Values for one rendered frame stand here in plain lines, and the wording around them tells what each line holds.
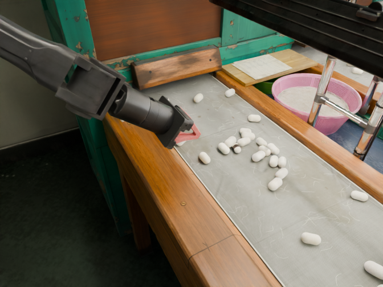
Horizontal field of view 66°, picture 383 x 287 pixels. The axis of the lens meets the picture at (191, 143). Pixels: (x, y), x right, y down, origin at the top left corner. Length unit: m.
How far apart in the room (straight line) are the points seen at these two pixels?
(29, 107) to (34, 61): 1.45
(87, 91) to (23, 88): 1.40
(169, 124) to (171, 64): 0.43
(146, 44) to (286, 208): 0.61
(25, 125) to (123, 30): 1.19
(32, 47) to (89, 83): 0.08
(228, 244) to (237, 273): 0.05
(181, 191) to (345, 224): 0.33
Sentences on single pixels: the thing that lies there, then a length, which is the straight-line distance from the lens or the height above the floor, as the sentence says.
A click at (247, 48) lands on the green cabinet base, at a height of 0.81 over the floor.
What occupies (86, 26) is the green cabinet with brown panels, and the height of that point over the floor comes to 0.98.
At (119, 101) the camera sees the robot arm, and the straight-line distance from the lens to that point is 0.49.
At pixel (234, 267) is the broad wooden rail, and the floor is 0.76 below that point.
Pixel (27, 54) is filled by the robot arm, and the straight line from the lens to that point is 0.46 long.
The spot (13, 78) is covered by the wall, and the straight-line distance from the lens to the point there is 1.82.
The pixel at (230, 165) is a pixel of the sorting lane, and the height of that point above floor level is 0.74.
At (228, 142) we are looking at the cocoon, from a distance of 0.75.
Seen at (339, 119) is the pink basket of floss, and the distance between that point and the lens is 0.94.
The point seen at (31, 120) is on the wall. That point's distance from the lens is 1.94.
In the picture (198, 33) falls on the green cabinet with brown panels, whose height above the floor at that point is 0.90.
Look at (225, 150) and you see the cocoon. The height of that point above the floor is 0.76.
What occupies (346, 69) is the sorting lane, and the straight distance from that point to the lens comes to 1.29.
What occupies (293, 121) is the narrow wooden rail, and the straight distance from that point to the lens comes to 0.86.
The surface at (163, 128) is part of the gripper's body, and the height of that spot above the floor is 0.91.
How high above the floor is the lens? 1.23
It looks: 40 degrees down
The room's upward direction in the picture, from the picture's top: straight up
